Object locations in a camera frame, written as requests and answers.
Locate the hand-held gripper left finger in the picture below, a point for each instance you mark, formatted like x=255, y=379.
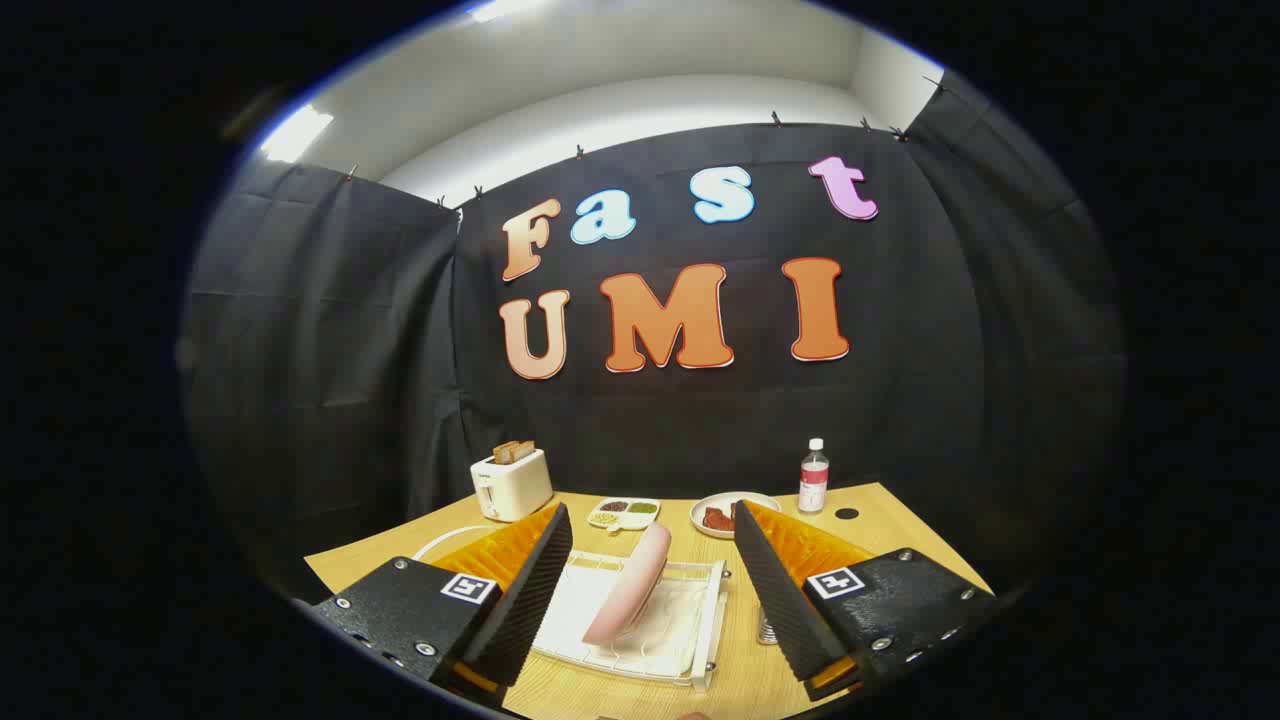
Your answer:
x=530, y=600

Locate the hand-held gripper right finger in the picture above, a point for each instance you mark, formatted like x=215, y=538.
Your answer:
x=785, y=600

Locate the pink plate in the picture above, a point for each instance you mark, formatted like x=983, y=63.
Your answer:
x=630, y=585

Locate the white round meat dish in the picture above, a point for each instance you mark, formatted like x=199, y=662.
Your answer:
x=715, y=500

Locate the white divided dish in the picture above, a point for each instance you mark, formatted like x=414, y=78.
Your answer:
x=625, y=518

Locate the red meat piece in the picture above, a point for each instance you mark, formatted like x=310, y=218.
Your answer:
x=716, y=518

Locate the white toaster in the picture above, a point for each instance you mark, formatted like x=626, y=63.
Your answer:
x=515, y=485

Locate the clear bottle with red label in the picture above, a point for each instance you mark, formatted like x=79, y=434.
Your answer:
x=813, y=485

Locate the brown toast slice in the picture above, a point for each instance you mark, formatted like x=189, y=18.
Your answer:
x=525, y=449
x=504, y=452

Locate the black backdrop cloth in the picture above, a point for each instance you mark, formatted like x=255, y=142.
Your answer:
x=700, y=420

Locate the ceiling light panel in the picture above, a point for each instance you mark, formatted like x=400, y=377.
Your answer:
x=295, y=132

